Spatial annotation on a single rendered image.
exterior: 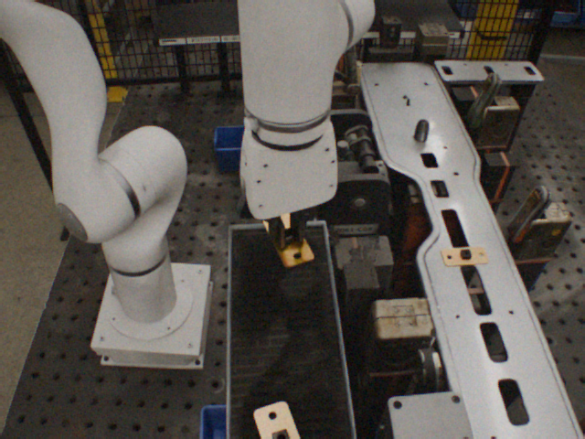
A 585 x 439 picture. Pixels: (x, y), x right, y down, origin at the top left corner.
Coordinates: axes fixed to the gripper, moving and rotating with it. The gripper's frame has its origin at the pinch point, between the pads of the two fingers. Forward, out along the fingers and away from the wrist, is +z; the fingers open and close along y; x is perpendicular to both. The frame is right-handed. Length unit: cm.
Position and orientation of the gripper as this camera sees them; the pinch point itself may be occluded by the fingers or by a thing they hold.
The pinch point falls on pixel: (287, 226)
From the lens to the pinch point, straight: 62.8
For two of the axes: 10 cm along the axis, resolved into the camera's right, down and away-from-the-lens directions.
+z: 0.0, 6.7, 7.4
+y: 9.3, -2.7, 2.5
